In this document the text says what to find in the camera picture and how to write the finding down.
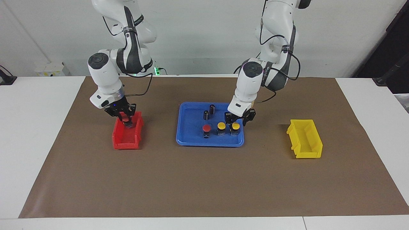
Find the black tripod stand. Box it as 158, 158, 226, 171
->
372, 53, 409, 87

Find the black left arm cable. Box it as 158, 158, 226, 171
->
255, 0, 301, 104

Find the red plastic bin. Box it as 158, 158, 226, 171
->
112, 111, 144, 150

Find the brown paper table mat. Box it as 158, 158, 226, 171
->
18, 77, 409, 219

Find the yellow plastic bin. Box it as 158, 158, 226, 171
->
286, 119, 323, 159

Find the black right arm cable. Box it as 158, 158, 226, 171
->
102, 14, 154, 97

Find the black clamp mount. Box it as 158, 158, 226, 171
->
0, 65, 17, 86

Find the blue plastic tray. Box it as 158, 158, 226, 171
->
176, 102, 245, 147

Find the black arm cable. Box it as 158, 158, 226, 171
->
255, 0, 301, 104
102, 14, 154, 97

